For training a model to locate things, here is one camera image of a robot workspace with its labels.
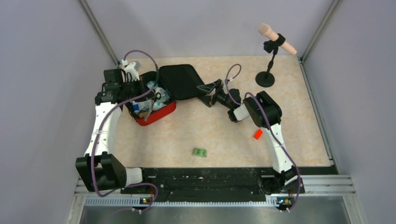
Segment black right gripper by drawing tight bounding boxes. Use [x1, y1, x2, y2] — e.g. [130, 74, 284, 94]
[198, 79, 233, 109]

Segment blue gauze packet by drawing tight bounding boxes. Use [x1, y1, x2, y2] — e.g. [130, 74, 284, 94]
[132, 100, 152, 114]

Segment small teal pad packet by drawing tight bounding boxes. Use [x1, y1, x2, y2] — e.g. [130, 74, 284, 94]
[147, 81, 158, 89]

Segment red black medicine kit case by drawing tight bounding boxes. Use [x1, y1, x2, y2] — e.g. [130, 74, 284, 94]
[126, 64, 205, 126]

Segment black handled scissors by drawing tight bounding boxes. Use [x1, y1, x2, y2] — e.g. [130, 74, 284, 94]
[144, 91, 162, 121]

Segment clear bag wipe sachets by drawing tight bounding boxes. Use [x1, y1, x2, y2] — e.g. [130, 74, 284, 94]
[154, 87, 170, 102]

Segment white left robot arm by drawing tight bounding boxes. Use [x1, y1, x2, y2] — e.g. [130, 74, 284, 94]
[75, 69, 150, 193]

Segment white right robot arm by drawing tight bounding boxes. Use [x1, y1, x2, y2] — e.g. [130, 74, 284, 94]
[197, 79, 299, 192]

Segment black microphone stand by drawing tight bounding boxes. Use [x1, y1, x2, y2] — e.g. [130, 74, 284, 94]
[255, 33, 286, 88]

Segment green wind oil box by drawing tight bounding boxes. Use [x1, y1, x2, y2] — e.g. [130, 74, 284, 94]
[192, 148, 207, 158]

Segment orange small box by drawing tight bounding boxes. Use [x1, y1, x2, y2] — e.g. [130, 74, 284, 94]
[253, 128, 263, 140]

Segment beige microphone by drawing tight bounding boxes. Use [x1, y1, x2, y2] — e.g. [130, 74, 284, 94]
[258, 23, 297, 55]

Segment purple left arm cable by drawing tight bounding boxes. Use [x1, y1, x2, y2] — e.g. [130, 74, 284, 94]
[92, 49, 160, 212]

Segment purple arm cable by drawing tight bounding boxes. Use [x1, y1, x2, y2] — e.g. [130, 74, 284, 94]
[224, 64, 301, 212]
[92, 49, 160, 212]

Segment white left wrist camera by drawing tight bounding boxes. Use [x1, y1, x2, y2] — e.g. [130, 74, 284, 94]
[121, 59, 141, 82]

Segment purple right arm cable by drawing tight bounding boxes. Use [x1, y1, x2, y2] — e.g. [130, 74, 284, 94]
[224, 64, 301, 212]

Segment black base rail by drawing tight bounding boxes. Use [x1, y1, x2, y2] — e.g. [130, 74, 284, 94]
[119, 167, 338, 204]

